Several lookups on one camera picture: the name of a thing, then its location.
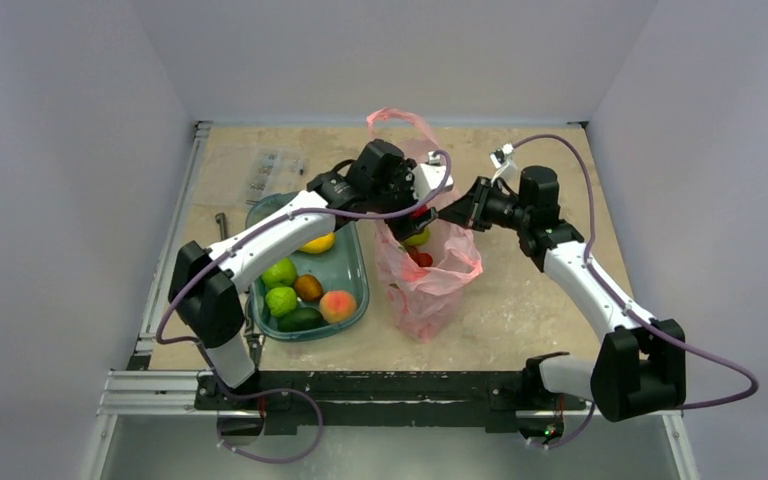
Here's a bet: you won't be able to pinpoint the green fake apple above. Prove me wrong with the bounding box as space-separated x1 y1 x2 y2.
261 258 298 289

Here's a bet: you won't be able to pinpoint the pink plastic bag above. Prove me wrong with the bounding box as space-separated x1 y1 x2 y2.
366 108 485 344

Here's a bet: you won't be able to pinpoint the brown fake kiwi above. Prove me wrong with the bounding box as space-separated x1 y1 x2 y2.
293 274 325 302

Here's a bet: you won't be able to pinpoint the green fake pear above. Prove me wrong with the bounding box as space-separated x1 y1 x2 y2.
401 227 431 247

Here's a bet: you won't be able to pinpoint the dark green fake avocado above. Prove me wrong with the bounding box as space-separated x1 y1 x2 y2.
276 307 326 332

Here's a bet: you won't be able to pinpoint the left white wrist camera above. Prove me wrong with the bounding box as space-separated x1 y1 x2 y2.
411 150 454 205

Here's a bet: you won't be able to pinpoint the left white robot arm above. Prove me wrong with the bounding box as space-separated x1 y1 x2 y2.
161 139 452 409

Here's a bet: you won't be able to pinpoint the pink fake peach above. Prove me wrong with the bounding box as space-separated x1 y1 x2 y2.
319 290 357 324

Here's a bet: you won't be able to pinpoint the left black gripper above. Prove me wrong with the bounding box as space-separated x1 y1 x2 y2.
369 160 437 240

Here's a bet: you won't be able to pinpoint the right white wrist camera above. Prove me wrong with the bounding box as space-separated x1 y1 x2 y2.
489 143 519 183

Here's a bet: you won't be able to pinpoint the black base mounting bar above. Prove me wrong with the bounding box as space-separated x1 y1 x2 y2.
194 371 587 443

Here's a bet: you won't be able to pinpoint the clear plastic packet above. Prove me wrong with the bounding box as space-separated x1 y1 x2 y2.
238 146 307 206

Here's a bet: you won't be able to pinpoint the red fake grape bunch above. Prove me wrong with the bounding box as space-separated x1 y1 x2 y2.
405 246 434 268

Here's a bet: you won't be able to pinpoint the black metal tool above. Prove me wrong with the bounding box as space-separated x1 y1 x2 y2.
214 212 229 240

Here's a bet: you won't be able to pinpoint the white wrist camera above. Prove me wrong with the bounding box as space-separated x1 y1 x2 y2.
489 143 519 183
411 150 454 205

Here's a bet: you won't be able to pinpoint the teal plastic fruit tray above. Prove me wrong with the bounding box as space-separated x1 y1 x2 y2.
245 224 370 342

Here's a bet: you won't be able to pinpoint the aluminium frame rail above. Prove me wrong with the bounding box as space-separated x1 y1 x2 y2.
79 120 266 480

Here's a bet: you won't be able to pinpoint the yellow fake mango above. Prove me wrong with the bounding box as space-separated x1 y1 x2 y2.
298 232 336 255

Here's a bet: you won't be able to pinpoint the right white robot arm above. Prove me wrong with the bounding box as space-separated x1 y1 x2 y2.
438 166 686 422

